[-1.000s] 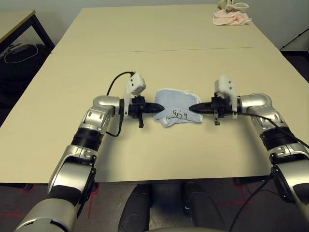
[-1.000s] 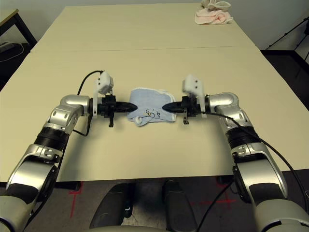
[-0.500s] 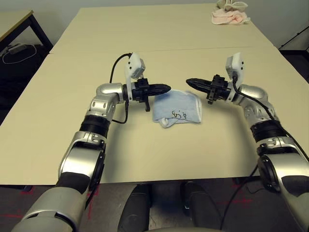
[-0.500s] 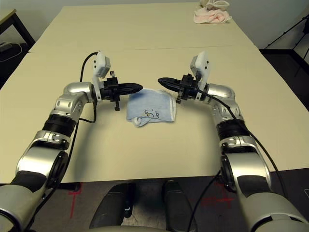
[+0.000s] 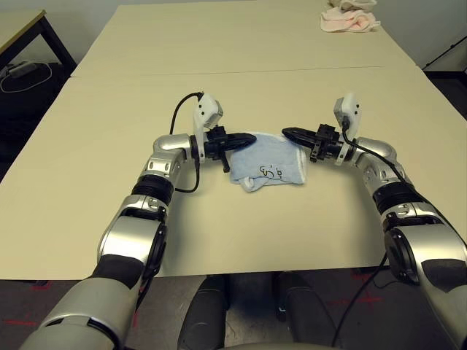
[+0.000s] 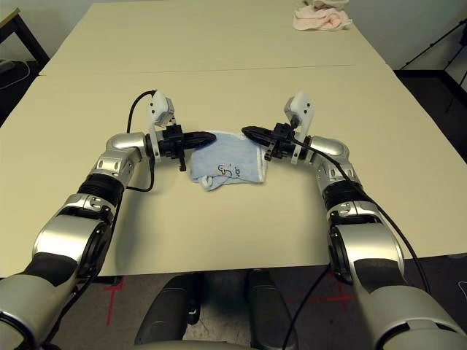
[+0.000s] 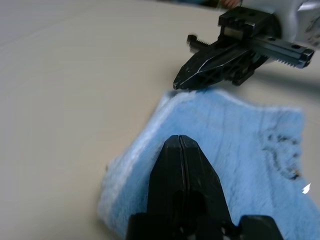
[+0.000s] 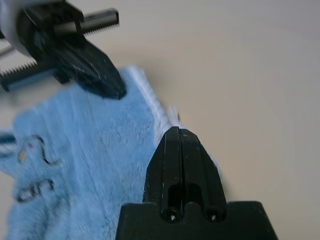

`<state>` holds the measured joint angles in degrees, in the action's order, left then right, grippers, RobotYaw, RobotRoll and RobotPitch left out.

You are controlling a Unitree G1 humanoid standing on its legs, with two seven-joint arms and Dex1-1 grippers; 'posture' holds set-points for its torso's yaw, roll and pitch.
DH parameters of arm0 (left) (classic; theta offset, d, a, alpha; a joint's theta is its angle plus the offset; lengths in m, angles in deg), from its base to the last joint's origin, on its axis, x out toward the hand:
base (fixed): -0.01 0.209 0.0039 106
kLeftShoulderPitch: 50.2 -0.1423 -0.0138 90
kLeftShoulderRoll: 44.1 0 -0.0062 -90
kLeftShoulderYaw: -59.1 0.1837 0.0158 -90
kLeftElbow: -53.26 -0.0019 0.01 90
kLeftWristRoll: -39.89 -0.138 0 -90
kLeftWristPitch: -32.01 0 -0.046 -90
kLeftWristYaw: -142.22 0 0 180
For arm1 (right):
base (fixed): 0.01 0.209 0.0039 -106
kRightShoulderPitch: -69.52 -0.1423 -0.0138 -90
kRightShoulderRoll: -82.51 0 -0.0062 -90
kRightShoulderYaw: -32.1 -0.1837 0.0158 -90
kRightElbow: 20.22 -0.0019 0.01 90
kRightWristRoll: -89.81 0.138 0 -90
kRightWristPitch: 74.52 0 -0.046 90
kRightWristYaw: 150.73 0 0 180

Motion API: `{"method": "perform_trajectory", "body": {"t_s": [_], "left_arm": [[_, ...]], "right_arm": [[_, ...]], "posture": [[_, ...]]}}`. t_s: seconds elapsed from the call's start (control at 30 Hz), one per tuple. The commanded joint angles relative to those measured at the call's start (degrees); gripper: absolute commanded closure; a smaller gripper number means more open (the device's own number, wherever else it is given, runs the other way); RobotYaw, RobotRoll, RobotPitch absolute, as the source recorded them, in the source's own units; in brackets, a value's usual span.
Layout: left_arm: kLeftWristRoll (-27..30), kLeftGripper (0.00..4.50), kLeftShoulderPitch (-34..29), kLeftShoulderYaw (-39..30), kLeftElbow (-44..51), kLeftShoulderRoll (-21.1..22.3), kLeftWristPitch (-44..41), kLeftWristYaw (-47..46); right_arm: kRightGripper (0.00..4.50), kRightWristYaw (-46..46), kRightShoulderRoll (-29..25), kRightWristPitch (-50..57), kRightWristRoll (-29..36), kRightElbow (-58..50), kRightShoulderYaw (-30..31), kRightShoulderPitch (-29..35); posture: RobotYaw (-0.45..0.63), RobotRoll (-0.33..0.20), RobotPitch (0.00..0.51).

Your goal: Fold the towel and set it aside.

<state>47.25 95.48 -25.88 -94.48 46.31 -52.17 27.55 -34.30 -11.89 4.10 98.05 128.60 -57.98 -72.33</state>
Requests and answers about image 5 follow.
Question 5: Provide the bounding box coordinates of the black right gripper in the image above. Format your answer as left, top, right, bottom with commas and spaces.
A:
281, 123, 347, 163

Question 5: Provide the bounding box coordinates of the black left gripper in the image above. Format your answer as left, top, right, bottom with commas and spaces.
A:
204, 125, 258, 174

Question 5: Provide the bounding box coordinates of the light blue towel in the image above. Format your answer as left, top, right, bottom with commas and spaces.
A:
228, 130, 307, 193

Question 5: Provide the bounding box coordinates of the pink towel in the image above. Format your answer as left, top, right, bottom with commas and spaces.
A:
320, 8, 382, 34

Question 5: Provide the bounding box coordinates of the black robot right leg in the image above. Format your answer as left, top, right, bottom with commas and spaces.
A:
274, 271, 343, 350

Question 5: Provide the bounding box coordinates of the black robot leg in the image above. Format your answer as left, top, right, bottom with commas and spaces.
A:
274, 271, 343, 350
180, 275, 230, 350

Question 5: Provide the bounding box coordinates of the black robot left leg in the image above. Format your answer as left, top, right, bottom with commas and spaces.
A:
180, 275, 230, 350

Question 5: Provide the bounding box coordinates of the beige robot torso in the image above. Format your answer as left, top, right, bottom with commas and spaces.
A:
222, 341, 331, 350

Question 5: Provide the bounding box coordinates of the white power strip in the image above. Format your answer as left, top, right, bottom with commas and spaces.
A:
6, 61, 36, 78

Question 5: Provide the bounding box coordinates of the black framed side table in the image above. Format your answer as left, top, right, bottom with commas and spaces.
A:
0, 9, 78, 77

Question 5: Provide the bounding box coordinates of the red tape cross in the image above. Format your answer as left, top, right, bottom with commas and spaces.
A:
2, 317, 38, 328

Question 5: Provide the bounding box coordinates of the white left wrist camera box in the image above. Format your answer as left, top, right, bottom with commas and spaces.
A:
191, 93, 225, 162

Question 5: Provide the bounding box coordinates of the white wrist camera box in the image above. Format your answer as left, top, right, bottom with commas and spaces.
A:
191, 93, 225, 162
332, 92, 363, 166

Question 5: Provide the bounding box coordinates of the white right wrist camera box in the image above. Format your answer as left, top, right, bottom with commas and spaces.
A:
332, 92, 363, 166

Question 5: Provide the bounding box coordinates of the black left wrist camera cable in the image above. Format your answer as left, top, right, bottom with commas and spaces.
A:
169, 91, 206, 194

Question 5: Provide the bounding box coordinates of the thick black floor cable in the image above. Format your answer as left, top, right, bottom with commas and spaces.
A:
329, 253, 390, 350

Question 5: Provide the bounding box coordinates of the thin white cable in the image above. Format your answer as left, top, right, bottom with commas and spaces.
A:
0, 61, 53, 93

